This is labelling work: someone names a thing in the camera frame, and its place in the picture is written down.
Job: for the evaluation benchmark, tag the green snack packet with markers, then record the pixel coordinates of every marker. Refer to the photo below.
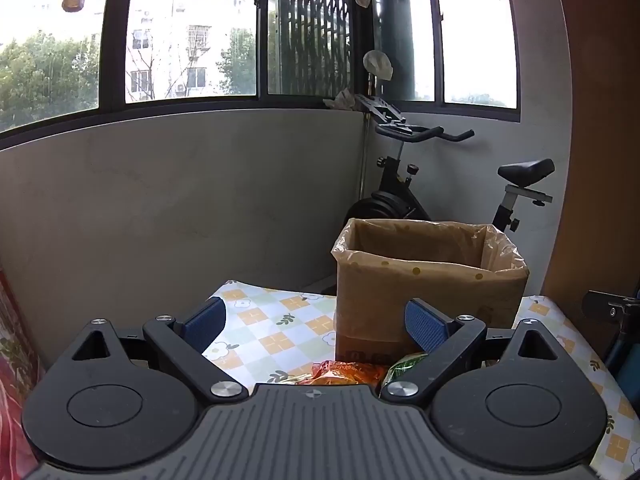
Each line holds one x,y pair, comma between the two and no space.
400,366

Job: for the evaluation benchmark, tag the red printed cloth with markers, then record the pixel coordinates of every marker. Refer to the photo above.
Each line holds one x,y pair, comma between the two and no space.
15,385

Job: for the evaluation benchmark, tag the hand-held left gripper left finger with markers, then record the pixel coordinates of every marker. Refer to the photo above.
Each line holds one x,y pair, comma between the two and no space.
205,322

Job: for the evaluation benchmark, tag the brown cardboard box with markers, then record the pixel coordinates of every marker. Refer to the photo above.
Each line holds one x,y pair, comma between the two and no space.
370,310

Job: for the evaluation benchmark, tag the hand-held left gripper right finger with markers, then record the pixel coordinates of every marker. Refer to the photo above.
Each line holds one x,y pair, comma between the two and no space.
425,327

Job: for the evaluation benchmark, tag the orange snack packet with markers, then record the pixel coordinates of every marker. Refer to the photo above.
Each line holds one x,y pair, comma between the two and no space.
345,372

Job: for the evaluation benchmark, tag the perforated metal screen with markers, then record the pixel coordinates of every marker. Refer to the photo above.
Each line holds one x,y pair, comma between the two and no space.
310,35

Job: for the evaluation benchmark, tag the checked floral tablecloth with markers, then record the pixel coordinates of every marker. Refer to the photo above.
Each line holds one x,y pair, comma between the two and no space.
270,320

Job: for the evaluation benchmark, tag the white apartment building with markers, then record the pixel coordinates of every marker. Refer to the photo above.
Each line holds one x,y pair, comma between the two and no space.
195,45

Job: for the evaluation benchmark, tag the thin metal pole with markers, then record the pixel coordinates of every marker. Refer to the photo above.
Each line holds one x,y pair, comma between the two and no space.
364,160

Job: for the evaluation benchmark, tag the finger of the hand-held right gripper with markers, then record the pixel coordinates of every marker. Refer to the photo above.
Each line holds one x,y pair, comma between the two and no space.
612,310

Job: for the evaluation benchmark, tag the wooden wall panel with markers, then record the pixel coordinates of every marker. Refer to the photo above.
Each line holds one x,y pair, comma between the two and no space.
600,160

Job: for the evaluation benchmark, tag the black exercise bike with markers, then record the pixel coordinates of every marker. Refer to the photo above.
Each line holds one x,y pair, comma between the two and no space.
395,180

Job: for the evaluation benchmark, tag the dark framed window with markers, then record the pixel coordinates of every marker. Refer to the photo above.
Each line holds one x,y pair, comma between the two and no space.
112,35

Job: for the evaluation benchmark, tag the crumpled beige rag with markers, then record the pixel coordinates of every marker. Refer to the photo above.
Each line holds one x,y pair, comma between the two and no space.
342,100

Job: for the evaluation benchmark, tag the white plastic bag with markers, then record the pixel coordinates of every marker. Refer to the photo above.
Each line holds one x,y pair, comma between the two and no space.
378,64

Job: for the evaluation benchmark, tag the dark vertical pipe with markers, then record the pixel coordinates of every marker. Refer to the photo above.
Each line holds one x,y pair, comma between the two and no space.
395,30

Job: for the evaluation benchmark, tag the green trees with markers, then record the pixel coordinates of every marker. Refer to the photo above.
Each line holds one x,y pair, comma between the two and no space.
45,80

